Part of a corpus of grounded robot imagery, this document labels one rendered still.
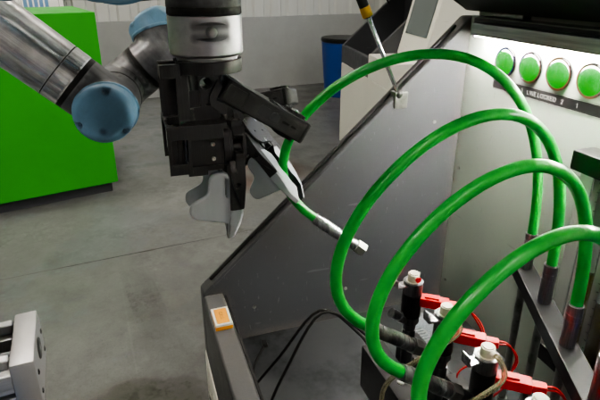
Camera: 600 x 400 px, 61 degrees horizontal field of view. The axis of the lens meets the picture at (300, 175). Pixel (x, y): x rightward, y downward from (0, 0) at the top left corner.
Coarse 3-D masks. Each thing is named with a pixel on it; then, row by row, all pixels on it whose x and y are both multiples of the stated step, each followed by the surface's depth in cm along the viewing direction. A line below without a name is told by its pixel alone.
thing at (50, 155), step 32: (64, 32) 333; (96, 32) 343; (0, 96) 325; (32, 96) 334; (0, 128) 330; (32, 128) 340; (64, 128) 351; (0, 160) 336; (32, 160) 346; (64, 160) 357; (96, 160) 369; (0, 192) 342; (32, 192) 353; (64, 192) 368; (96, 192) 381
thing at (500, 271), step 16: (544, 240) 42; (560, 240) 42; (576, 240) 43; (592, 240) 44; (512, 256) 42; (528, 256) 42; (496, 272) 41; (512, 272) 42; (480, 288) 41; (464, 304) 41; (448, 320) 42; (464, 320) 42; (432, 336) 42; (448, 336) 42; (432, 352) 42; (416, 368) 43; (432, 368) 42; (416, 384) 43; (592, 384) 53
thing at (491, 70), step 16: (432, 48) 67; (368, 64) 68; (384, 64) 68; (480, 64) 67; (336, 80) 70; (352, 80) 69; (496, 80) 68; (320, 96) 70; (512, 96) 69; (304, 112) 71; (528, 112) 69; (528, 128) 70; (288, 144) 73; (304, 208) 76; (528, 240) 76
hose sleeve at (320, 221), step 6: (318, 216) 77; (312, 222) 77; (318, 222) 77; (324, 222) 77; (330, 222) 78; (324, 228) 77; (330, 228) 77; (336, 228) 77; (330, 234) 78; (336, 234) 77; (354, 240) 78; (354, 246) 78
